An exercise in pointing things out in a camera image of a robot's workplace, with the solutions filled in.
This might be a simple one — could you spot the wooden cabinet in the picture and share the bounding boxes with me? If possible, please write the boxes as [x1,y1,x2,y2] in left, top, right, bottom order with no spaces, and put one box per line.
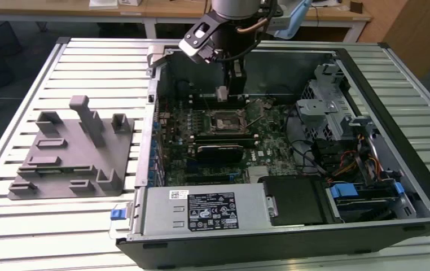
[356,0,430,78]

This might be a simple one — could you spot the hard disk in blue carrier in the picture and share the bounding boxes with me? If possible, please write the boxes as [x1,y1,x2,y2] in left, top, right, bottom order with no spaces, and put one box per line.
[327,182,406,224]

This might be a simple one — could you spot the green RAM stick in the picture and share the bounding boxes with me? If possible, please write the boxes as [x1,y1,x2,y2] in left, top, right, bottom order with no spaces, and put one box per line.
[36,168,85,174]

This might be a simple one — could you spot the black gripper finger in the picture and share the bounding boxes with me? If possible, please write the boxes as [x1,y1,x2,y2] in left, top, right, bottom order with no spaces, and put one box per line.
[225,60,245,97]

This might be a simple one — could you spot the grey metal drive cage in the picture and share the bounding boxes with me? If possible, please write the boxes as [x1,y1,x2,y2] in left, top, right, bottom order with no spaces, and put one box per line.
[295,63,374,142]

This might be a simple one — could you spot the black graphics card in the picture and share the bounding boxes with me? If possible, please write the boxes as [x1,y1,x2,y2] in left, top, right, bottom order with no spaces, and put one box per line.
[195,143,244,164]

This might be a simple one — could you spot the silver power supply unit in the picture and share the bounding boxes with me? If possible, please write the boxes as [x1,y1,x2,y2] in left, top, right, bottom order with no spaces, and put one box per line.
[139,185,275,237]

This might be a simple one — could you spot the black plastic shroud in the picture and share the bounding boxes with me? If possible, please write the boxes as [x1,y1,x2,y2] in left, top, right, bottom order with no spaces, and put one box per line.
[257,175,342,226]

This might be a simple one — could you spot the metal socket cover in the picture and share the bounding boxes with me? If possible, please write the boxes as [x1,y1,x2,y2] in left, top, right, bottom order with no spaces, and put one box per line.
[241,99,267,120]

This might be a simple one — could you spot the blue case latch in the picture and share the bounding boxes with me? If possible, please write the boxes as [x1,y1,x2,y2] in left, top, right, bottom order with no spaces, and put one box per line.
[111,207,128,221]

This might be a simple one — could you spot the white box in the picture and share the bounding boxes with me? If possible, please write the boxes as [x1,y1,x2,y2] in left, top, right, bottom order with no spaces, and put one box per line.
[88,0,120,9]

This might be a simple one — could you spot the black arm cable brass end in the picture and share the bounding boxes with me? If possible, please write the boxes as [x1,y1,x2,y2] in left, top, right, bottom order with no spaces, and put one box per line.
[213,0,279,62]

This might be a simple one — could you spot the thin metal locking lever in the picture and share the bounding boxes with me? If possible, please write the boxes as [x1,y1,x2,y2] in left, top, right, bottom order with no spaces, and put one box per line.
[248,113,265,127]

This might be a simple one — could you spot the black open PC case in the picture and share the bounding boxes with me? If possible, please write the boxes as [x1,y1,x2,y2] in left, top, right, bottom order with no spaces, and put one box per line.
[108,45,430,269]

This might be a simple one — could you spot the green motherboard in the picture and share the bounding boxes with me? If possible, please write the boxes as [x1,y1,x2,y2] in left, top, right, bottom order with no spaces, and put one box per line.
[152,95,301,187]

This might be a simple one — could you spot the black RAM slot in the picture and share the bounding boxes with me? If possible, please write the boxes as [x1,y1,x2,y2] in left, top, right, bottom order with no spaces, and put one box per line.
[191,94,251,102]
[192,100,249,110]

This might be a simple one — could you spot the orange yellow wire bundle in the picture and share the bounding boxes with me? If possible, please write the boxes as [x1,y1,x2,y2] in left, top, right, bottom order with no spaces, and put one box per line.
[327,135,383,183]

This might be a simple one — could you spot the silver chipset heatsink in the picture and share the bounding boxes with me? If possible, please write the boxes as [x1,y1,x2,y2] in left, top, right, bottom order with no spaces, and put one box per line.
[248,166,272,183]

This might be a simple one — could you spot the CPU socket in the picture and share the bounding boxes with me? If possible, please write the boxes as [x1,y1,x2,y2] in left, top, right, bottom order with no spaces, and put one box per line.
[207,109,247,134]

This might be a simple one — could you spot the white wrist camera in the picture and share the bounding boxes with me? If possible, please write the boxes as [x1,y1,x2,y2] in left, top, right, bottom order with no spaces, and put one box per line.
[179,19,223,64]

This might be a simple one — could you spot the black expansion slot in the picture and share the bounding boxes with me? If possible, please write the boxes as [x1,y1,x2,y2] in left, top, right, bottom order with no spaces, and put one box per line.
[183,174,251,184]

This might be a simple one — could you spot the grey parts rack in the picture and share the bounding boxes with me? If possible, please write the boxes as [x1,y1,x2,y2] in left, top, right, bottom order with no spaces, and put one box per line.
[6,95,137,200]

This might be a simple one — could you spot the black RAM stick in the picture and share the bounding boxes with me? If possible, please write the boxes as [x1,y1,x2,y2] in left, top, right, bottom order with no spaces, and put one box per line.
[196,139,257,148]

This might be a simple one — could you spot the wooden desk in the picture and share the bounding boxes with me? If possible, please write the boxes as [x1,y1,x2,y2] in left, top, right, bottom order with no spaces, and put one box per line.
[0,0,374,43]

